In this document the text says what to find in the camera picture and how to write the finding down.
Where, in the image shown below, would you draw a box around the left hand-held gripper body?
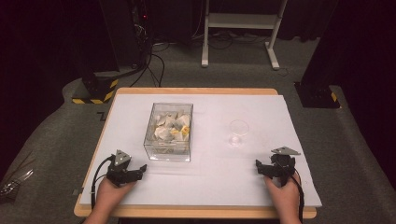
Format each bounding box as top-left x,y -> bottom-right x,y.
106,149 -> 144,188

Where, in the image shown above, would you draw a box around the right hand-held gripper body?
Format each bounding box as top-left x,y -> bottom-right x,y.
262,147 -> 302,187

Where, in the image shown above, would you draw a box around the clear glass cup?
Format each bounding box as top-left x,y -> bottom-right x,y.
228,119 -> 250,147

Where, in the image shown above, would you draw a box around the pile of tea bags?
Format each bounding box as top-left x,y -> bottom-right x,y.
152,111 -> 191,147

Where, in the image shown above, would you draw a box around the clear acrylic box case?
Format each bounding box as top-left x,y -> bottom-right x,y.
143,103 -> 194,162

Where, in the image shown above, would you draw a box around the person's left hand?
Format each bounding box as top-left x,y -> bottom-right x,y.
96,177 -> 137,214

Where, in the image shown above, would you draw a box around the person's right hand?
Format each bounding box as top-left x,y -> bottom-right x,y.
263,175 -> 303,218

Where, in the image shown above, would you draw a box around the white table mat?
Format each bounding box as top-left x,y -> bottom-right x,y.
78,93 -> 323,208

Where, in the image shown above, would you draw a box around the black base with yellow mark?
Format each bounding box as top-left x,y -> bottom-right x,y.
293,81 -> 341,109

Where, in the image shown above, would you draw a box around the black base with hazard stripes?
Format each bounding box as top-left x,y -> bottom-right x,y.
72,70 -> 120,105

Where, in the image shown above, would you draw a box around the wooden table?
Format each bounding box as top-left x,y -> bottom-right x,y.
74,87 -> 318,219

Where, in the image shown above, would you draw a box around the clear plastic bag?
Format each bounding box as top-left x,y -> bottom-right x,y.
0,152 -> 35,201

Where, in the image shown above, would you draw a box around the black equipment tower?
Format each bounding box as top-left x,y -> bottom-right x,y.
99,0 -> 152,69

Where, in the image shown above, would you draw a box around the white metal stand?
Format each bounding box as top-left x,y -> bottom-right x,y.
201,0 -> 289,71

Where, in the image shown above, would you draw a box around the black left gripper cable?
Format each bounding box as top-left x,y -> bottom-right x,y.
90,155 -> 115,210

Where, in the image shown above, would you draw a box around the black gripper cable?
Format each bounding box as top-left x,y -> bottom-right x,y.
281,161 -> 305,224
90,155 -> 115,210

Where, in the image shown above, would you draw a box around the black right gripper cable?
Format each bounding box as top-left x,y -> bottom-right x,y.
281,161 -> 305,224

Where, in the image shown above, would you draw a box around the black floor cables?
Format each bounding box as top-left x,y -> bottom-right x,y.
129,43 -> 166,89

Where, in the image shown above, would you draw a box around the cable bundle under stand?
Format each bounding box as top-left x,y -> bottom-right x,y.
152,30 -> 272,51

